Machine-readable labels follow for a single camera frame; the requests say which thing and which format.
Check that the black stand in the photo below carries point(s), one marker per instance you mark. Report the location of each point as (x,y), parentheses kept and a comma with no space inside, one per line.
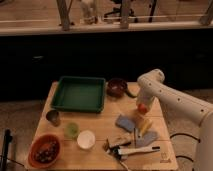
(3,157)

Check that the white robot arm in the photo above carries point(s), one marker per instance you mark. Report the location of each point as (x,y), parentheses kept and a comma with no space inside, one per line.
(151,85)

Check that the blue sponge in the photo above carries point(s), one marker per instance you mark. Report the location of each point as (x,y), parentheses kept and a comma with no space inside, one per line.
(125,123)

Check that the red apple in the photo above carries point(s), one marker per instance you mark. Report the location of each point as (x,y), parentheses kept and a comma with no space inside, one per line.
(142,108)

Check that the dark brown bowl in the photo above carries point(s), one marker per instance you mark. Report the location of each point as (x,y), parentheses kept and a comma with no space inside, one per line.
(116,87)

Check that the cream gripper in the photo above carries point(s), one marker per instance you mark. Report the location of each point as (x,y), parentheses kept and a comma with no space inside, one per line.
(139,117)

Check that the metal cup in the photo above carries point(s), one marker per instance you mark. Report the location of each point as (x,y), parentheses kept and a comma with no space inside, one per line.
(53,117)

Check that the orange bowl with food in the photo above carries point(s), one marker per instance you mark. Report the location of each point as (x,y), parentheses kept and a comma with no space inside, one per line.
(44,151)

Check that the green chili pepper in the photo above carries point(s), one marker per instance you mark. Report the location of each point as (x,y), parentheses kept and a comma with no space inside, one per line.
(130,94)

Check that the green plastic cup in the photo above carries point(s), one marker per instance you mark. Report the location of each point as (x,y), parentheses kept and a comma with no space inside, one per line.
(71,130)

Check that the brown wooden block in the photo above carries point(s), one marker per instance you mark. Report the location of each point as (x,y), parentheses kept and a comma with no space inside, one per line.
(119,140)

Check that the green plastic tray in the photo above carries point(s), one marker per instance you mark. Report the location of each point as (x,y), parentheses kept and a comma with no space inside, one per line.
(79,94)

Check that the white paper cup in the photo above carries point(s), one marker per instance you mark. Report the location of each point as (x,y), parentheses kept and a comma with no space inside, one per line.
(86,139)

